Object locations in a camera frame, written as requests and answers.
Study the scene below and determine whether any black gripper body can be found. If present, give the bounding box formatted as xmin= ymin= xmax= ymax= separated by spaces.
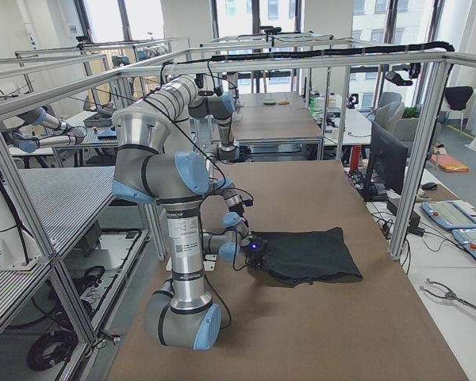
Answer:
xmin=246 ymin=245 xmax=267 ymax=268

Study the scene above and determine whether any black t-shirt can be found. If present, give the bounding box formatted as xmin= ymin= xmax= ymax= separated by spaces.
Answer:
xmin=249 ymin=227 xmax=363 ymax=287

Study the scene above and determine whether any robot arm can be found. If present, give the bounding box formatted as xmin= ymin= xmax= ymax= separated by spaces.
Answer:
xmin=113 ymin=97 xmax=222 ymax=350
xmin=188 ymin=74 xmax=253 ymax=217

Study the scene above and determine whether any black Huawei monitor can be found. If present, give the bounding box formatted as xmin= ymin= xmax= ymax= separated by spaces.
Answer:
xmin=362 ymin=122 xmax=408 ymax=202

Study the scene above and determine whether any striped metal table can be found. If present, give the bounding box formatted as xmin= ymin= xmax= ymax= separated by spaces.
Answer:
xmin=0 ymin=165 xmax=120 ymax=275

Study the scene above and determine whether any grey office chair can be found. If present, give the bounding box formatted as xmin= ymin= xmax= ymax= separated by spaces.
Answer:
xmin=366 ymin=92 xmax=420 ymax=133

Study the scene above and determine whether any metal rod tool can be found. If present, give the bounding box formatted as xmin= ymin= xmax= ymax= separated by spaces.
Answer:
xmin=419 ymin=278 xmax=476 ymax=311

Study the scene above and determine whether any aluminium frame post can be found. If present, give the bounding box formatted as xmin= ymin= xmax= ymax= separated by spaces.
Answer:
xmin=389 ymin=60 xmax=451 ymax=260

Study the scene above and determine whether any black cable coil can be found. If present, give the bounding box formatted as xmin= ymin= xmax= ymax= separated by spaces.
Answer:
xmin=26 ymin=329 xmax=79 ymax=372

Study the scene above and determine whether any overhead aluminium frame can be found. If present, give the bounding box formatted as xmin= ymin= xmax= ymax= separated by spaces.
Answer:
xmin=0 ymin=41 xmax=476 ymax=121

